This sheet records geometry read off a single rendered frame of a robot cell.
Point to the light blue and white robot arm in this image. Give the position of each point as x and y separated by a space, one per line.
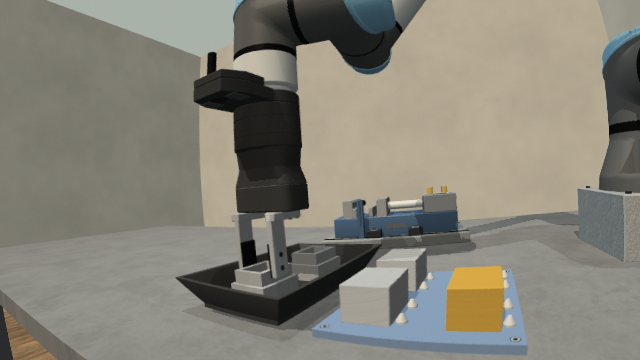
352 26

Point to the yellow-orange block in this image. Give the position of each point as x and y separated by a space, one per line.
475 297

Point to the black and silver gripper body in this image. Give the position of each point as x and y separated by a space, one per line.
267 127

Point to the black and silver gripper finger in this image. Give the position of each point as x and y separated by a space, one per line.
277 251
244 237

